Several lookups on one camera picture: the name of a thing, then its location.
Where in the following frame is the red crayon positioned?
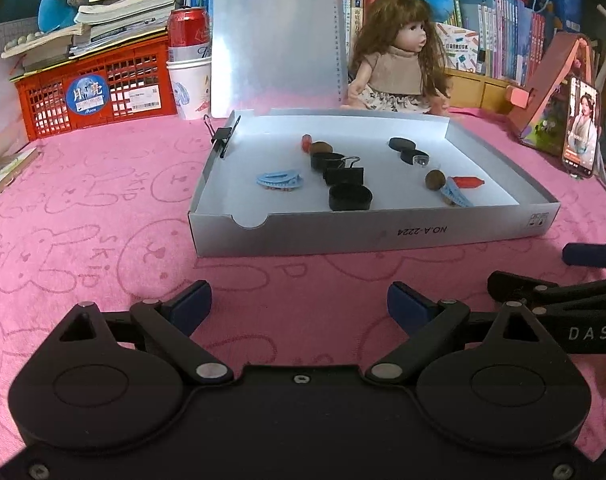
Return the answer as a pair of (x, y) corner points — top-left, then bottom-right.
(301, 134), (313, 153)
(452, 177), (485, 190)

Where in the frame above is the blue hair clip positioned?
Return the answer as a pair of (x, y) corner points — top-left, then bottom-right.
(255, 170), (303, 192)
(440, 178), (473, 208)

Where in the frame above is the brown nut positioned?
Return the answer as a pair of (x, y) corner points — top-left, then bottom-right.
(309, 141), (333, 155)
(425, 169), (447, 192)

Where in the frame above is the black round lid cup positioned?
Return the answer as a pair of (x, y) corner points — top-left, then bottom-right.
(328, 182), (373, 211)

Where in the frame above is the black small cap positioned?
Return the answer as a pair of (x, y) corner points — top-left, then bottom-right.
(401, 148), (430, 167)

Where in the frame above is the black binder clip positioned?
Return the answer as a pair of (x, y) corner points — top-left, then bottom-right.
(323, 156), (364, 186)

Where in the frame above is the black disc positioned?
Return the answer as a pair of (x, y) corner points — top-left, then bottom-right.
(388, 136), (416, 152)

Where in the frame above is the black ring cap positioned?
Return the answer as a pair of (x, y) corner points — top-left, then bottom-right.
(309, 152), (345, 172)

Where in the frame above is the smartphone on stand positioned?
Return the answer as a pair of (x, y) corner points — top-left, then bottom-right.
(561, 77), (600, 178)

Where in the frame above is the pink bunny towel mat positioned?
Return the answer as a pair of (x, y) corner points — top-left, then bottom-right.
(0, 116), (606, 465)

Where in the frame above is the pink phone stand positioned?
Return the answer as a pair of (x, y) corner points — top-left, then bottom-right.
(507, 32), (595, 157)

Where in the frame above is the grey cardboard box tray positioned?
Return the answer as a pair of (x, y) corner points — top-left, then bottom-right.
(188, 110), (560, 257)

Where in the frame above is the binder clip on box edge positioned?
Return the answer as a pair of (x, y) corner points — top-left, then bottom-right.
(203, 114), (241, 158)

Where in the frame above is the wooden drawer shelf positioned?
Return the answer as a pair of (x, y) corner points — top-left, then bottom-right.
(445, 68), (519, 114)

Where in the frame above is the open book at left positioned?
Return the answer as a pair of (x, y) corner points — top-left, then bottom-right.
(0, 122), (38, 193)

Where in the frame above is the red plastic crate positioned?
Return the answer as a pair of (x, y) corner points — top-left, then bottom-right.
(15, 34), (176, 141)

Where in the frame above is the white paper cup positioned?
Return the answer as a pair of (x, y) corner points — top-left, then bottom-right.
(166, 58), (211, 120)

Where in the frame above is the brown haired baby doll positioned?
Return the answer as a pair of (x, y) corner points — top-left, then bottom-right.
(344, 0), (449, 116)

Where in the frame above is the row of books on shelf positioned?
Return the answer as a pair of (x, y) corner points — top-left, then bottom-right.
(189, 0), (530, 77)

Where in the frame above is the red soda can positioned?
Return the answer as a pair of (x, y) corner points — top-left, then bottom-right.
(167, 8), (211, 62)

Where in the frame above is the translucent clipboard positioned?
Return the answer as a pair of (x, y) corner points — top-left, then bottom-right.
(211, 0), (346, 118)

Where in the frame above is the stack of books on crate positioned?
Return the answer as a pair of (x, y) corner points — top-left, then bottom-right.
(0, 0), (179, 73)

